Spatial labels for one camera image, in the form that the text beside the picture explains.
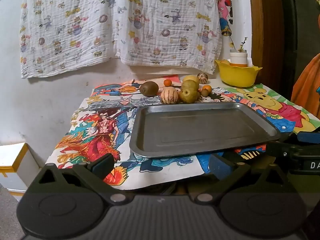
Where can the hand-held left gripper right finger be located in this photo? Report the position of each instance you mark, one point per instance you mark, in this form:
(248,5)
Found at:
(221,167)

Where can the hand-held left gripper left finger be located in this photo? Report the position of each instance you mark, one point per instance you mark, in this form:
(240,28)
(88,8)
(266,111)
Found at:
(102,167)

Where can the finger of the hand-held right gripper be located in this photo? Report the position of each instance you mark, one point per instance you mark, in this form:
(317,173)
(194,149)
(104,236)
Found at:
(282,150)
(310,137)

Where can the metal baking tray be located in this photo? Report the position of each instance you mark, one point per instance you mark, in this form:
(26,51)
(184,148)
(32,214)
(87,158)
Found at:
(200,130)

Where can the small brown kiwi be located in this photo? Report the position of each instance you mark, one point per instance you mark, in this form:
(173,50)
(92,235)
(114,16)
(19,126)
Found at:
(204,93)

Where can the green pear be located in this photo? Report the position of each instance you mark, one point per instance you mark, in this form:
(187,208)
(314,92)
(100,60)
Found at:
(188,97)

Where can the small orange tangerine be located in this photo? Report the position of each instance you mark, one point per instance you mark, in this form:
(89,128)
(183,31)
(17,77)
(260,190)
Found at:
(207,88)
(167,82)

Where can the olive brown kiwi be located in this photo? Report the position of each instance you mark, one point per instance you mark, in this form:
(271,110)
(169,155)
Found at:
(190,85)

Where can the large striped pepino melon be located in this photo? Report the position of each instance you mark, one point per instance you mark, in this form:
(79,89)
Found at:
(169,95)

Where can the dark brown kiwi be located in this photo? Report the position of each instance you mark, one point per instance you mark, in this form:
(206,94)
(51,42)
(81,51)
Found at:
(149,89)

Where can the small striped pepino melon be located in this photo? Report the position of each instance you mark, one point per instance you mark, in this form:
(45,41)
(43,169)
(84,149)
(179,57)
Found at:
(202,77)

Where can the yellow pear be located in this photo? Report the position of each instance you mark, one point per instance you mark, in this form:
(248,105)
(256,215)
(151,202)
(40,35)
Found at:
(192,78)

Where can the colourful cartoon table cover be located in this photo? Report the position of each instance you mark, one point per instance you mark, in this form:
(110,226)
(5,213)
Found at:
(95,135)

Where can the orange cloth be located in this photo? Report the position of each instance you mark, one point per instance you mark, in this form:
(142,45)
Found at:
(308,90)

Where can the yellow plastic bowl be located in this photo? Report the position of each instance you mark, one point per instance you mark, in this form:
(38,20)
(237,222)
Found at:
(237,77)

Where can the white box with yellow tape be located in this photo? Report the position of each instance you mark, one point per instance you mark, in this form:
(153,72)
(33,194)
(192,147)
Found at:
(15,165)

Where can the white and orange jar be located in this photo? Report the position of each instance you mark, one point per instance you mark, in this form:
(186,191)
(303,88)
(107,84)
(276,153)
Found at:
(238,59)

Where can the thin budding twig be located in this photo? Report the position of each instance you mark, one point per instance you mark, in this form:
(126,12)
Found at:
(241,44)

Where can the printed white blanket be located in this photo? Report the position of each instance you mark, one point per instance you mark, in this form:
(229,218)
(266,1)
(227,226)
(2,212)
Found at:
(112,25)

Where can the wooden door frame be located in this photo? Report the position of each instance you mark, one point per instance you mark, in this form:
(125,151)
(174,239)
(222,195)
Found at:
(265,35)

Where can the cartoon wall poster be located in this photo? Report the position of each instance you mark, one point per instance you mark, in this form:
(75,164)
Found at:
(223,12)

